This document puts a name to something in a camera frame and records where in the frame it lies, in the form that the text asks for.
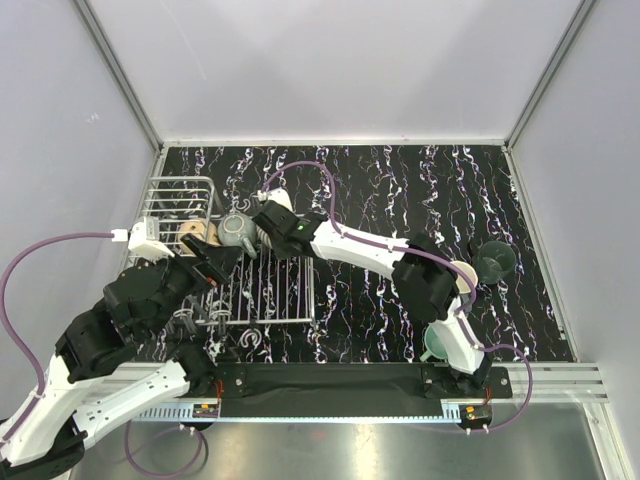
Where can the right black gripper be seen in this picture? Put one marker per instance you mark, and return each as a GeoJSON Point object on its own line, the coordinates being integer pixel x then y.
{"type": "Point", "coordinates": [282, 255]}

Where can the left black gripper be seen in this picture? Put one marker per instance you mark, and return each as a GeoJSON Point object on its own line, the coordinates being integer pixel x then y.
{"type": "Point", "coordinates": [213, 264]}

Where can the ribbed grey mug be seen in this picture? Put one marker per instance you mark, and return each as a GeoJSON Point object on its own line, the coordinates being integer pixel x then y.
{"type": "Point", "coordinates": [264, 237]}

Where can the tan ceramic mug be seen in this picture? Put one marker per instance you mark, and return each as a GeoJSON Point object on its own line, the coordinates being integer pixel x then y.
{"type": "Point", "coordinates": [200, 229]}

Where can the grey glazed mug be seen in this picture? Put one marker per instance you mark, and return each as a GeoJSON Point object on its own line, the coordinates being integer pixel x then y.
{"type": "Point", "coordinates": [238, 230]}

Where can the mint green mug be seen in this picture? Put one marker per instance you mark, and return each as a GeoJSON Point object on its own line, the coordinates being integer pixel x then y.
{"type": "Point", "coordinates": [433, 347]}

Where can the dark mug cream interior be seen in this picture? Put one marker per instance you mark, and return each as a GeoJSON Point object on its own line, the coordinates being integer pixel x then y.
{"type": "Point", "coordinates": [467, 280]}

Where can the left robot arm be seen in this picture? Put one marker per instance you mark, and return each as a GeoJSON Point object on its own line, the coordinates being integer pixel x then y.
{"type": "Point", "coordinates": [51, 431]}

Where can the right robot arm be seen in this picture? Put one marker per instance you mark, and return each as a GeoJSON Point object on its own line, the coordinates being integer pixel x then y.
{"type": "Point", "coordinates": [426, 284]}

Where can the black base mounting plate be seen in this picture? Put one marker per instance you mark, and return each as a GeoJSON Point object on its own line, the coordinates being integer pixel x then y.
{"type": "Point", "coordinates": [433, 381]}

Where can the dark green cup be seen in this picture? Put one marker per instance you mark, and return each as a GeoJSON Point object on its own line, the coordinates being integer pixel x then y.
{"type": "Point", "coordinates": [493, 262]}

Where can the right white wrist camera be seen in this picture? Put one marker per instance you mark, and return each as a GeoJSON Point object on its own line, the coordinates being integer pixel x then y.
{"type": "Point", "coordinates": [277, 195]}

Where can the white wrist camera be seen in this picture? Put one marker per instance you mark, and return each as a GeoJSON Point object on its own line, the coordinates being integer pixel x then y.
{"type": "Point", "coordinates": [277, 195]}
{"type": "Point", "coordinates": [143, 239]}

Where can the metal wire dish rack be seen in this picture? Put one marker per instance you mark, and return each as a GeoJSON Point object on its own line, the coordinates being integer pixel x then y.
{"type": "Point", "coordinates": [261, 291]}

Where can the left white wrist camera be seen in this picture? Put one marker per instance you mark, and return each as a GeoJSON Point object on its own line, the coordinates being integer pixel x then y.
{"type": "Point", "coordinates": [143, 239]}

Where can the white slotted cable duct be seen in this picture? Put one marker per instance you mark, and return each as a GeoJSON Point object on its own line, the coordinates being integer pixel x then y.
{"type": "Point", "coordinates": [180, 412]}

